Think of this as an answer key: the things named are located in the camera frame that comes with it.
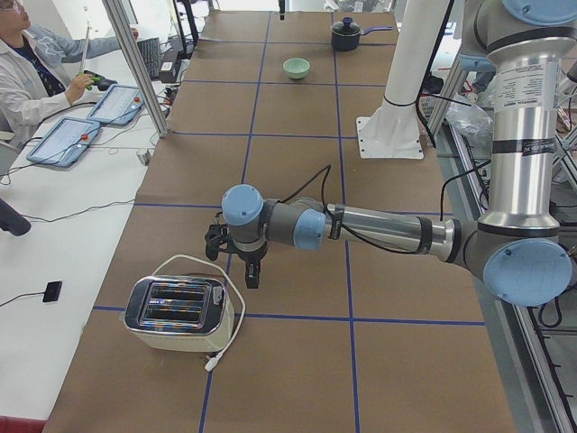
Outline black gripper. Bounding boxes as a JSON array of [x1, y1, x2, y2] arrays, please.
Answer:
[[232, 240, 268, 289]]

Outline green bowl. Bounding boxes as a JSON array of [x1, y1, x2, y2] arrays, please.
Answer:
[[282, 58, 310, 80]]

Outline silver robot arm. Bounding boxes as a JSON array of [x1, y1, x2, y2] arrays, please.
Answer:
[[206, 1, 576, 307]]

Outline cream and chrome toaster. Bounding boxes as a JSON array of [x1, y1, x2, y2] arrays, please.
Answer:
[[124, 275, 234, 353]]

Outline small black square device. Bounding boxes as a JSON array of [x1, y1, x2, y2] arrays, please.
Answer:
[[42, 281, 62, 303]]

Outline far blue teach pendant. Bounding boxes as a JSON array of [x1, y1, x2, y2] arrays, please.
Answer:
[[87, 84, 143, 126]]

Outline blue teach pendant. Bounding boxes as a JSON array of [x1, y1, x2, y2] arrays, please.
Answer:
[[87, 84, 143, 126], [26, 116, 101, 168]]

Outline black monitor stand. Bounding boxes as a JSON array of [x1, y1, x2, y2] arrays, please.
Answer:
[[170, 0, 202, 60]]

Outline near blue teach pendant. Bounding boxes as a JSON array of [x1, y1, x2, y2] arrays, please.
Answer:
[[26, 116, 101, 168]]

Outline black keyboard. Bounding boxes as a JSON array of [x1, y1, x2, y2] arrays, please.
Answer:
[[137, 38, 161, 80]]

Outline dark blue saucepan with lid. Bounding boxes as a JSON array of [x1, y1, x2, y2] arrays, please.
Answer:
[[331, 16, 394, 51]]

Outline clear plastic bag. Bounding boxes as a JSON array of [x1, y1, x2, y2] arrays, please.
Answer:
[[445, 94, 493, 152]]

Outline person in white coat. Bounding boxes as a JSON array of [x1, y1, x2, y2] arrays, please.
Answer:
[[1, 1, 120, 149]]

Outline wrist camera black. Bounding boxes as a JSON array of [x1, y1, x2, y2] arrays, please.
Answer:
[[205, 224, 231, 262]]

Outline white toaster power cable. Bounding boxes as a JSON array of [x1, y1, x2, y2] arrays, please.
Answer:
[[151, 253, 247, 373]]

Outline white central pedestal column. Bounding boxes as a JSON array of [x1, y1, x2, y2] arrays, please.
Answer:
[[356, 0, 453, 160]]

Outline aluminium frame post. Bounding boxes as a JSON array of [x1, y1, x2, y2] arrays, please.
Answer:
[[102, 0, 169, 137]]

